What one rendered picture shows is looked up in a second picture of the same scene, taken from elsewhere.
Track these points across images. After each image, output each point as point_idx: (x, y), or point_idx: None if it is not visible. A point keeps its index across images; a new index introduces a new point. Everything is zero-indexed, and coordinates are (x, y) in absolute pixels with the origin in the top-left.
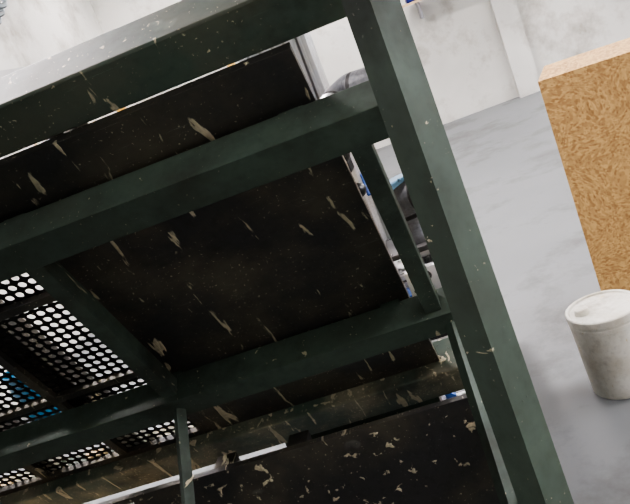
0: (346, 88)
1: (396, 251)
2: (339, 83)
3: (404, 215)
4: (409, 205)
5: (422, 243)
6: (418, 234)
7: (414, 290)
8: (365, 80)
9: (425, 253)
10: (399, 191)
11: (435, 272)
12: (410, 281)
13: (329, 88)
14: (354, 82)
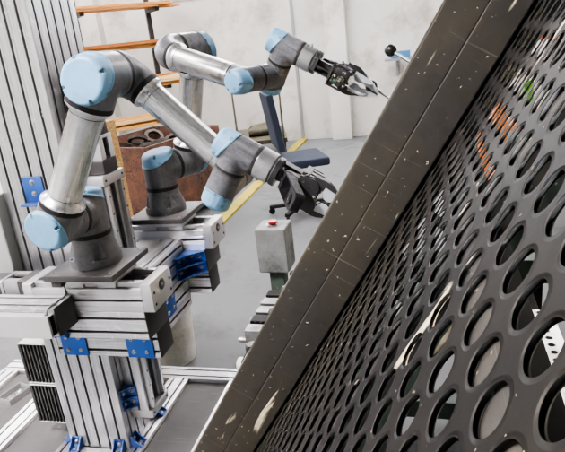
0: (186, 44)
1: (176, 215)
2: (177, 39)
3: (175, 182)
4: (179, 172)
5: (188, 207)
6: (184, 200)
7: (213, 241)
8: (201, 41)
9: (191, 216)
10: (173, 159)
11: (220, 224)
12: (212, 232)
13: (171, 39)
14: (192, 40)
